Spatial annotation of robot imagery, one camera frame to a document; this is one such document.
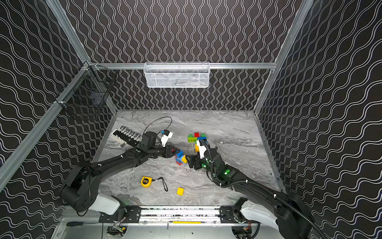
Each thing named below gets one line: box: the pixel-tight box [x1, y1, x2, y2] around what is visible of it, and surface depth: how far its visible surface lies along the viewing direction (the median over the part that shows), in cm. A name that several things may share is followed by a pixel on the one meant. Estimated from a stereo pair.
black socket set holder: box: [110, 125, 143, 148], surface depth 105 cm
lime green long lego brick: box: [187, 136, 198, 143], surface depth 105 cm
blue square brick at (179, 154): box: [175, 149, 184, 159], surface depth 84 cm
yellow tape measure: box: [140, 176, 153, 188], surface depth 85 cm
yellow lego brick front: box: [176, 187, 185, 196], surface depth 82 cm
